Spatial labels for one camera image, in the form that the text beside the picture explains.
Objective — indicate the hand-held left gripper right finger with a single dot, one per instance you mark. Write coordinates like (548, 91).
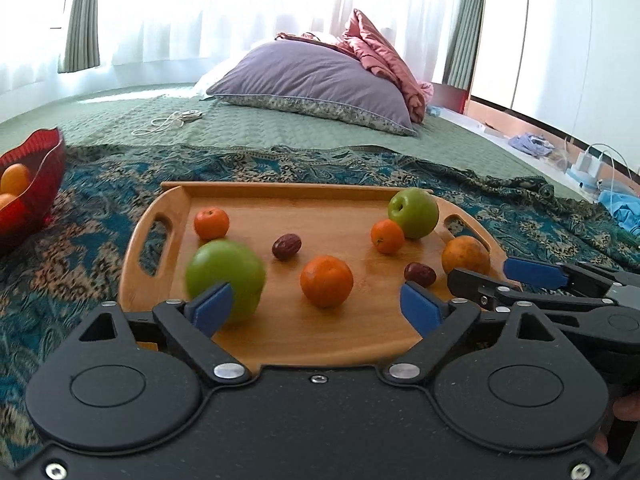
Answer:
(420, 306)

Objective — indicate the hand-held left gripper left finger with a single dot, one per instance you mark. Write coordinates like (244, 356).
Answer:
(212, 307)

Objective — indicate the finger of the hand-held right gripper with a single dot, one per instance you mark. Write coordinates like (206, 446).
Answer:
(535, 271)
(470, 284)

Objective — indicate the brownish orange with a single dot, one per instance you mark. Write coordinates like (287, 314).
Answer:
(465, 256)

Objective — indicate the dark red date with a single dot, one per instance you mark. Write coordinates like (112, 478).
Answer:
(420, 274)
(286, 247)

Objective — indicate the large green apple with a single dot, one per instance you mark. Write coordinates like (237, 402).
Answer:
(225, 267)

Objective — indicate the mandarin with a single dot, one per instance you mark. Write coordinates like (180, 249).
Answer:
(387, 236)
(211, 223)

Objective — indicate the small green apple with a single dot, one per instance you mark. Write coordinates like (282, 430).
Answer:
(414, 212)

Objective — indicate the large orange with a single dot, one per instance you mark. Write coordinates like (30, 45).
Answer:
(326, 281)

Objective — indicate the person's right hand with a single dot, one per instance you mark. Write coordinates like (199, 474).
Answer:
(629, 407)

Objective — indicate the blue cloth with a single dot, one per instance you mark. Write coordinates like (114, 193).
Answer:
(625, 210)

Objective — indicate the pale blue clothes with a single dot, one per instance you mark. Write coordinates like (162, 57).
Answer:
(532, 145)

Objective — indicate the blue patterned blanket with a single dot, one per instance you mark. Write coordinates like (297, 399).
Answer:
(100, 185)

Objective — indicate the dark red headboard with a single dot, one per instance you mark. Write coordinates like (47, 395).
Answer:
(450, 96)

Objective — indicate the green quilted bedspread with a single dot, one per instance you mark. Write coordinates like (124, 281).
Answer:
(300, 130)

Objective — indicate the red glass bowl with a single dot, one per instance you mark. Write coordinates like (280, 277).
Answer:
(40, 185)

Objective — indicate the white pillow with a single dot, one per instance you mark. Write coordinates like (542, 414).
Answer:
(210, 82)

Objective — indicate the pink duvet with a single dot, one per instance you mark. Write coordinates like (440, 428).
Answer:
(380, 55)

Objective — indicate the purple pillow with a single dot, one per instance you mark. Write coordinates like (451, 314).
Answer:
(310, 75)

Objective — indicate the grey-green curtain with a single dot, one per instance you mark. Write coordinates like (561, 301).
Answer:
(80, 15)
(465, 25)

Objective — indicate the white sheer curtain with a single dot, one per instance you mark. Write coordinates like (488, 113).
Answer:
(225, 0)

